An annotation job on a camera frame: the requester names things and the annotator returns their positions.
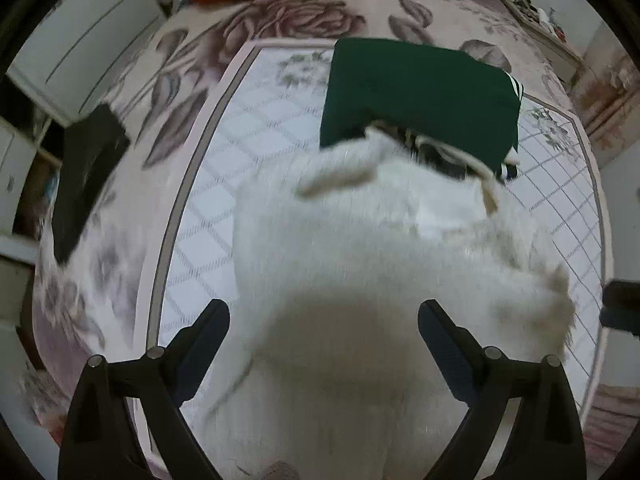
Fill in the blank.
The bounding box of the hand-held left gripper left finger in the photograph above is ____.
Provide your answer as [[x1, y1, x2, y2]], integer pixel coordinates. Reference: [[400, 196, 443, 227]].
[[57, 299, 231, 480]]

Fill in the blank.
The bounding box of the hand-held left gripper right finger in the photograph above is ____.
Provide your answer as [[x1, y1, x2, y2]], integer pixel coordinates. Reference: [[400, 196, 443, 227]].
[[417, 299, 587, 480]]

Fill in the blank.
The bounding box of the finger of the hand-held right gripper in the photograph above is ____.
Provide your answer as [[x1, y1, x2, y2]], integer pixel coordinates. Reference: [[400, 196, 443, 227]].
[[600, 280, 640, 339]]

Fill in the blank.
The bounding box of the white fluffy garment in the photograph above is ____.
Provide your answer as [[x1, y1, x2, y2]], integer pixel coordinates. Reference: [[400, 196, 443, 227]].
[[200, 127, 576, 480]]

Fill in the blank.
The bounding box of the mottled pink fabric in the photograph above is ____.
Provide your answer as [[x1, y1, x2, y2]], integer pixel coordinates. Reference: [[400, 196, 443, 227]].
[[570, 55, 640, 163]]

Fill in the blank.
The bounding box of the black cloth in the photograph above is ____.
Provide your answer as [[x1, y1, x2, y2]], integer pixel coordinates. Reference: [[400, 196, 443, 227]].
[[52, 104, 132, 265]]

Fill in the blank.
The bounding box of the white diamond-quilted mat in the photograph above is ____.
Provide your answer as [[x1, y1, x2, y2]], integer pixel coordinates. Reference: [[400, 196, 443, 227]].
[[132, 37, 613, 480]]

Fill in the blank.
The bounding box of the folded dark green garment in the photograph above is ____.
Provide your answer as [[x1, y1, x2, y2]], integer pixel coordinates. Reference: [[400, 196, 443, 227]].
[[320, 37, 524, 182]]

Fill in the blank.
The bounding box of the cluttered bedside table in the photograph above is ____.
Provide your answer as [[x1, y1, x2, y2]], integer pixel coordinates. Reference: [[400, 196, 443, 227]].
[[500, 0, 587, 83]]

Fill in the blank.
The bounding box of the white wardrobe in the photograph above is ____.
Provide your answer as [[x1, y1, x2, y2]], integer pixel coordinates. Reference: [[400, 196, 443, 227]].
[[5, 0, 168, 128]]

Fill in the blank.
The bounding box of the floral bed blanket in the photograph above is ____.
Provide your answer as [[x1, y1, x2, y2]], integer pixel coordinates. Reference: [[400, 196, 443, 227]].
[[31, 0, 623, 480]]

